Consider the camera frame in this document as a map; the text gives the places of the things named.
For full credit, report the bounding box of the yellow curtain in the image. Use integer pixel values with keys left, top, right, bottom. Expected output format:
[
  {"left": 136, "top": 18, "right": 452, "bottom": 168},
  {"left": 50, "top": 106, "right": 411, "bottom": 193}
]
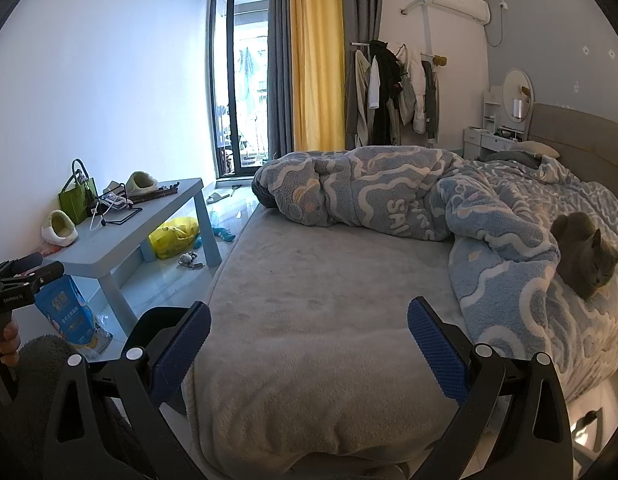
[{"left": 289, "top": 0, "right": 347, "bottom": 152}]

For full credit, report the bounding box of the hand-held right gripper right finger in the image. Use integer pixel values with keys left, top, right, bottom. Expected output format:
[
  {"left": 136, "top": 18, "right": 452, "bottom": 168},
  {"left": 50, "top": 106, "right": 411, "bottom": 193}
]
[{"left": 406, "top": 296, "right": 574, "bottom": 480}]

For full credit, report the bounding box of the dark brown stick bundle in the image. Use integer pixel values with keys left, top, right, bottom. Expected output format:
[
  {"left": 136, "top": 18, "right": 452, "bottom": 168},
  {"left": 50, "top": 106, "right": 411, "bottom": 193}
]
[{"left": 129, "top": 181, "right": 181, "bottom": 205}]

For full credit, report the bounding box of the person's grey fleece clothing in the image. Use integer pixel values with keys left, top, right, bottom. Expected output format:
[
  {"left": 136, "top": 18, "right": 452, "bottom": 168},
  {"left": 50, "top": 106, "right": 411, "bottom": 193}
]
[{"left": 0, "top": 335, "right": 145, "bottom": 480}]

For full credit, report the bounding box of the light blue side table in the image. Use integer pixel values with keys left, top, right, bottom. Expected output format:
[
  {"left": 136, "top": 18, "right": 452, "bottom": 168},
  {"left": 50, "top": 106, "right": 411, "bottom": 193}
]
[{"left": 36, "top": 177, "right": 222, "bottom": 336}]

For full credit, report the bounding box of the blue squiggle-patterned quilt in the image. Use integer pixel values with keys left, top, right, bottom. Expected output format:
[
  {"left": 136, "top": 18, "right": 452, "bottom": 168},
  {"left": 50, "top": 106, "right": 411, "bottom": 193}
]
[{"left": 534, "top": 157, "right": 618, "bottom": 251}]

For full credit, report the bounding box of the white shirt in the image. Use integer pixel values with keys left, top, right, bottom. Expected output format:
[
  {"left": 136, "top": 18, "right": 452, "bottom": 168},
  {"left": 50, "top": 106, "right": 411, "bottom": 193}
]
[{"left": 366, "top": 57, "right": 381, "bottom": 111}]

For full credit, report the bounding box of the grey curtain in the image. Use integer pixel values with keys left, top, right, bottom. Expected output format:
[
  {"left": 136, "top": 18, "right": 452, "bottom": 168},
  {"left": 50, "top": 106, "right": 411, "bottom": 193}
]
[
  {"left": 266, "top": 0, "right": 296, "bottom": 153},
  {"left": 339, "top": 0, "right": 385, "bottom": 148}
]

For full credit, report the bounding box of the white vanity desk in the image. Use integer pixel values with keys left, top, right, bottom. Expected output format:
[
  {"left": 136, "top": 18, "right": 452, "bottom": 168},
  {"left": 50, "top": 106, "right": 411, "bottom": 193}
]
[{"left": 463, "top": 91, "right": 532, "bottom": 158}]

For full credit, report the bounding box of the white puffer jacket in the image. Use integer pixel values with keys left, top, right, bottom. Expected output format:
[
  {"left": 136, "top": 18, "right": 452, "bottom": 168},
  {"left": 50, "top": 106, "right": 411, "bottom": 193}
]
[{"left": 399, "top": 47, "right": 430, "bottom": 133}]

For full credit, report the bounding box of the person's left hand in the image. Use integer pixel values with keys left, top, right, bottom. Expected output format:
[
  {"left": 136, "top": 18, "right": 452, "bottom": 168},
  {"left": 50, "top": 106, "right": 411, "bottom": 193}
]
[{"left": 0, "top": 323, "right": 22, "bottom": 369}]

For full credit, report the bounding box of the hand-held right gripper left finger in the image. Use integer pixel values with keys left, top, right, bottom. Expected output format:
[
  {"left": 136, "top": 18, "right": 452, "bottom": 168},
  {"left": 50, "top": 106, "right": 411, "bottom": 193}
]
[{"left": 42, "top": 300, "right": 212, "bottom": 480}]

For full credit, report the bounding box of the green white fluffy slipper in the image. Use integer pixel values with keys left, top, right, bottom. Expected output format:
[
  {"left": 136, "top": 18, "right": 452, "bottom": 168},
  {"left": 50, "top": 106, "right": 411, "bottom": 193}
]
[
  {"left": 42, "top": 210, "right": 80, "bottom": 247},
  {"left": 126, "top": 171, "right": 158, "bottom": 197}
]

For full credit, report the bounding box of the bed with grey sheet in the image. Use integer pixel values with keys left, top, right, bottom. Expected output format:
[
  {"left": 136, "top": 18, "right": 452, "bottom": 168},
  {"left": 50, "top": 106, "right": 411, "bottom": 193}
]
[{"left": 181, "top": 102, "right": 618, "bottom": 466}]

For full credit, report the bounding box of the blue floor toy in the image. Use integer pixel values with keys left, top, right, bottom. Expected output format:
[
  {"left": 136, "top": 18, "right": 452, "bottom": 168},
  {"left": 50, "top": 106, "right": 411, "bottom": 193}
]
[{"left": 211, "top": 212, "right": 236, "bottom": 241}]

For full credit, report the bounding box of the blue pet food bag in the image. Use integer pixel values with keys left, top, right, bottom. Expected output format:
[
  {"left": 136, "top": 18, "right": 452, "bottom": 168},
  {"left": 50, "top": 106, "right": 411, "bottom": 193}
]
[{"left": 34, "top": 275, "right": 114, "bottom": 356}]

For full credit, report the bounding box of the beige coat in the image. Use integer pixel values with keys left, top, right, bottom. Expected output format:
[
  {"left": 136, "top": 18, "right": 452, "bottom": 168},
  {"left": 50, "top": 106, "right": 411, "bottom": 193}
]
[{"left": 345, "top": 51, "right": 370, "bottom": 146}]

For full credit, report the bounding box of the green handbag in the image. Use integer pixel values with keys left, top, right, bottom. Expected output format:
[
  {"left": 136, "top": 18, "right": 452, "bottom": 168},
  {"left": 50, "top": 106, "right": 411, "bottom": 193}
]
[{"left": 58, "top": 159, "right": 97, "bottom": 225}]

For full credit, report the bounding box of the grey cat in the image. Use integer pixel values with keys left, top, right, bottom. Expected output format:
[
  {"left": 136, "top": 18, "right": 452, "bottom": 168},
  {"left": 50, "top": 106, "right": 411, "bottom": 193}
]
[{"left": 550, "top": 211, "right": 618, "bottom": 302}]

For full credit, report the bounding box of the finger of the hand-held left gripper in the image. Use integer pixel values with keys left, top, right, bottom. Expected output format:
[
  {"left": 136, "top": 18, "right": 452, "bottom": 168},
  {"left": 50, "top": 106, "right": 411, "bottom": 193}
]
[
  {"left": 0, "top": 254, "right": 44, "bottom": 281},
  {"left": 0, "top": 260, "right": 66, "bottom": 292}
]

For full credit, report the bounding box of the white clothes rack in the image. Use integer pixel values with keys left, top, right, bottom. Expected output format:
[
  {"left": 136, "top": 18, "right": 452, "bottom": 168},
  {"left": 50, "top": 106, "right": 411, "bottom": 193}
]
[{"left": 345, "top": 40, "right": 447, "bottom": 148}]

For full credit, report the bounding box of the black framed balcony door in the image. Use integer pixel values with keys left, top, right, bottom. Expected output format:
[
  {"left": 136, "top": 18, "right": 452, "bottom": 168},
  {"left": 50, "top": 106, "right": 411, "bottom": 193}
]
[{"left": 207, "top": 0, "right": 270, "bottom": 178}]

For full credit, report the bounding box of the blue cloud-patterned fleece blanket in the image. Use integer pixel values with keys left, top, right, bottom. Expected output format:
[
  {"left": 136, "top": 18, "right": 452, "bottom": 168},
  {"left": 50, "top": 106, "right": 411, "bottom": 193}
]
[{"left": 251, "top": 145, "right": 618, "bottom": 401}]

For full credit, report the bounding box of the beige pillow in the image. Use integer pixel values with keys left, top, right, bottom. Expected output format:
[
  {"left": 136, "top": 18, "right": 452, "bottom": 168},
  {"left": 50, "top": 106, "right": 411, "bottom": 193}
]
[{"left": 516, "top": 141, "right": 560, "bottom": 157}]

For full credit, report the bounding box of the yellow plastic bag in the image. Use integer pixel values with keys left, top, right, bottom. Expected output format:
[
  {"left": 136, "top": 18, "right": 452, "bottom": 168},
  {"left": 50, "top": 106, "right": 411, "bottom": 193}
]
[{"left": 149, "top": 217, "right": 201, "bottom": 261}]

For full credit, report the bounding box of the round mirror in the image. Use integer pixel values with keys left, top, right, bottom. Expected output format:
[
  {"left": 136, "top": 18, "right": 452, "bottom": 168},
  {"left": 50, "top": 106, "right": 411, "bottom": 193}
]
[{"left": 503, "top": 69, "right": 534, "bottom": 121}]

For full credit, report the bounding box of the grey vest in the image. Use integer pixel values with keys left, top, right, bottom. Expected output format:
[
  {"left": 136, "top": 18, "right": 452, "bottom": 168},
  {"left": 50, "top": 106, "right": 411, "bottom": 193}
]
[{"left": 421, "top": 60, "right": 440, "bottom": 138}]

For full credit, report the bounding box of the white air conditioner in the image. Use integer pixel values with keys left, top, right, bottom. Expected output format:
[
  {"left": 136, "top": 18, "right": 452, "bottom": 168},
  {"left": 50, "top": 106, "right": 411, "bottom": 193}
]
[{"left": 429, "top": 0, "right": 490, "bottom": 25}]

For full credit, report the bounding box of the black wire stand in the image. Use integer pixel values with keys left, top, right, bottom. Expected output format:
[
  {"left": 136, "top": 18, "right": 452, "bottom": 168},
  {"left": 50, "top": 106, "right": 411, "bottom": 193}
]
[{"left": 92, "top": 185, "right": 142, "bottom": 228}]

